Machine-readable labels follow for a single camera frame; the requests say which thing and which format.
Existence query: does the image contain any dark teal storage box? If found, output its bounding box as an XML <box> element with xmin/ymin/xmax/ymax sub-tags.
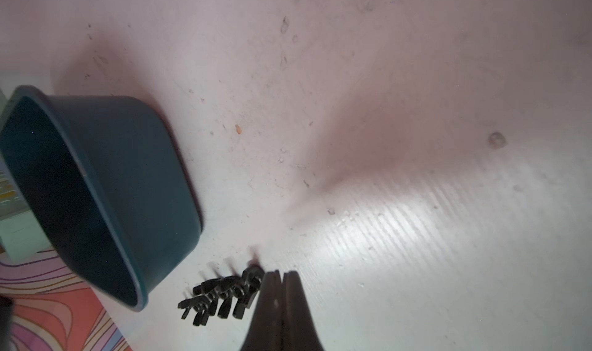
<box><xmin>1</xmin><ymin>85</ymin><xmax>201</xmax><ymax>312</ymax></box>

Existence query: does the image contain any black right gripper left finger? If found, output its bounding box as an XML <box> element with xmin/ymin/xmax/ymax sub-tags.
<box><xmin>241</xmin><ymin>271</ymin><xmax>282</xmax><ymax>350</ymax></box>

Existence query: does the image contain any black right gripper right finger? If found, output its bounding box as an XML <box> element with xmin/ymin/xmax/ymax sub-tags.
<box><xmin>281</xmin><ymin>271</ymin><xmax>324</xmax><ymax>351</ymax></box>

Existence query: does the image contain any green plastic file organizer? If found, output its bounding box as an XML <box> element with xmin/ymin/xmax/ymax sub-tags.
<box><xmin>1</xmin><ymin>156</ymin><xmax>51</xmax><ymax>263</ymax></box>

